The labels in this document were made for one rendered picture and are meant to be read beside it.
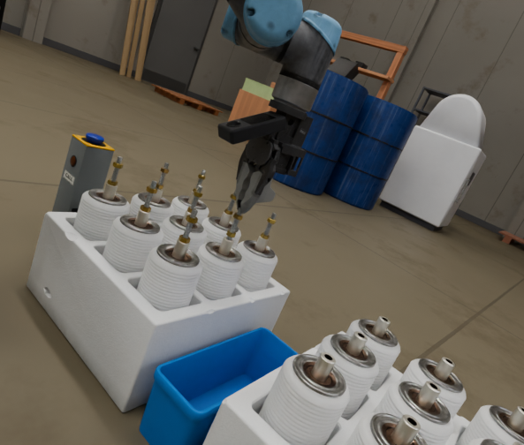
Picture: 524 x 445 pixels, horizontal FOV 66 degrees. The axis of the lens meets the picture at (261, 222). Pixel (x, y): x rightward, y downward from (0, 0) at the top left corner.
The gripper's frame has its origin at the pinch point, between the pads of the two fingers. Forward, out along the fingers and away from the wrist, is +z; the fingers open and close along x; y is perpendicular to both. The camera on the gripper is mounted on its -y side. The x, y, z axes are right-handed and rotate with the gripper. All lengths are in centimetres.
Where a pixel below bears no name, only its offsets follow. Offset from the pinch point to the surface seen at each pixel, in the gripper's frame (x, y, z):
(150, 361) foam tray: -11.8, -14.6, 25.1
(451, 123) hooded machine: 174, 358, -72
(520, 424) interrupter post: -50, 25, 9
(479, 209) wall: 270, 759, 9
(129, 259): 4.3, -15.7, 15.4
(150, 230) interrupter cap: 5.9, -12.7, 9.9
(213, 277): -3.6, -2.4, 13.9
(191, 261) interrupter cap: -5.2, -9.4, 10.0
